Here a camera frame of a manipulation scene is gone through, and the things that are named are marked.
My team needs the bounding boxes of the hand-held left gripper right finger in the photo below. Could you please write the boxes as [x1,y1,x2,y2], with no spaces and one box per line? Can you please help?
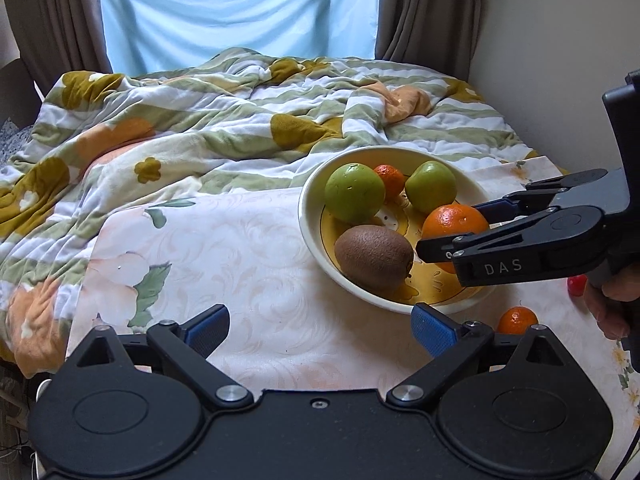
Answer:
[386,302,586,408]

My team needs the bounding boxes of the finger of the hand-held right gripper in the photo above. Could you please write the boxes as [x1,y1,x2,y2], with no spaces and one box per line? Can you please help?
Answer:
[415,208,557,289]
[473,169,610,226]

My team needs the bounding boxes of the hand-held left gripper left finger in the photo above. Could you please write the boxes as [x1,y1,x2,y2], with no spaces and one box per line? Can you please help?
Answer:
[65,304,254,408]

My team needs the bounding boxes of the large bumpy tangerine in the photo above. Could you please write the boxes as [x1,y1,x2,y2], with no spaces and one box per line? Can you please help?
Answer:
[421,204,491,275]

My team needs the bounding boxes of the brown kiwi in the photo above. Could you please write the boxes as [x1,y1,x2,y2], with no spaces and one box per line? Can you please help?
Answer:
[334,225,415,290]

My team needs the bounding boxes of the small green apple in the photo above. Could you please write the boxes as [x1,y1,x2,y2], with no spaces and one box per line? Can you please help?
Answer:
[404,160,458,215]

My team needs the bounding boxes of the small mandarin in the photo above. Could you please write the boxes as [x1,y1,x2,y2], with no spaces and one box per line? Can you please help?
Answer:
[372,164,406,200]
[496,306,540,336]

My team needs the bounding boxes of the cream bowl with bear print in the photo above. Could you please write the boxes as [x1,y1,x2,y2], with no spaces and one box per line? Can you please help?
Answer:
[298,146,496,315]

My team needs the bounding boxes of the large green apple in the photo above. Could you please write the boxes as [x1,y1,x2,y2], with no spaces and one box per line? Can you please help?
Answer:
[324,162,387,226]

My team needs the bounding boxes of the person's right hand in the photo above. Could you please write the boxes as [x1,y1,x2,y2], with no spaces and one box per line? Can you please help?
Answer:
[583,264,640,342]

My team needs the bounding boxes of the white floral tablecloth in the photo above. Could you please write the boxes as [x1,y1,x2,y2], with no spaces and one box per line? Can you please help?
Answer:
[65,155,640,461]

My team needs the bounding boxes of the green striped floral blanket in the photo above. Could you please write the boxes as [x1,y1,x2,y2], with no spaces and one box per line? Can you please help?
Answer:
[0,46,538,378]

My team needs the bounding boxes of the brown curtain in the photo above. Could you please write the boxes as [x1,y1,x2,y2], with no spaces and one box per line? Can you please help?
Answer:
[375,0,483,81]
[15,0,113,96]

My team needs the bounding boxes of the blue patterned sheet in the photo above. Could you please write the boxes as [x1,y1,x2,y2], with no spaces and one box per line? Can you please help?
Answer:
[0,117,38,166]

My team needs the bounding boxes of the grey padded furniture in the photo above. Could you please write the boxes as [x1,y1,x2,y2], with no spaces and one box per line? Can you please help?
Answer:
[0,57,43,128]

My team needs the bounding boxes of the light blue sheer curtain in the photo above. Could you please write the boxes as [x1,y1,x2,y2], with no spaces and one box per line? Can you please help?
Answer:
[95,0,383,78]

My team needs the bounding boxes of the black cable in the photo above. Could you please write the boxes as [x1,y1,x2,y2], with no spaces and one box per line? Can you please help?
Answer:
[612,430,640,480]

